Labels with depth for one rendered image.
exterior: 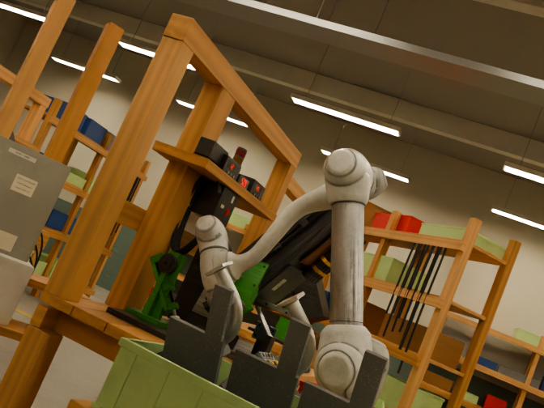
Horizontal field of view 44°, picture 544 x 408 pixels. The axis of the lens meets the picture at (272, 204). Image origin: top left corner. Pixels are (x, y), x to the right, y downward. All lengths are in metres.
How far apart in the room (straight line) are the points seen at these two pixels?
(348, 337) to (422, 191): 10.11
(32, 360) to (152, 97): 0.96
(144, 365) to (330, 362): 0.65
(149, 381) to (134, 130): 1.13
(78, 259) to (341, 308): 0.90
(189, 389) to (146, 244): 1.32
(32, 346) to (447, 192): 10.18
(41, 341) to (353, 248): 1.06
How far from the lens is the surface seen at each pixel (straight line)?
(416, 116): 10.20
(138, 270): 2.64
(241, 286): 2.72
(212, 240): 2.35
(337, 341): 1.95
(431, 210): 11.92
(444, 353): 5.43
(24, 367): 2.39
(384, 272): 5.94
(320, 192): 2.27
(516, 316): 11.70
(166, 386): 1.42
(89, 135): 8.37
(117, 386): 1.48
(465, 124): 10.15
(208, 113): 2.70
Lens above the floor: 1.17
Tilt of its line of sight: 7 degrees up
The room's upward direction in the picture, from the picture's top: 23 degrees clockwise
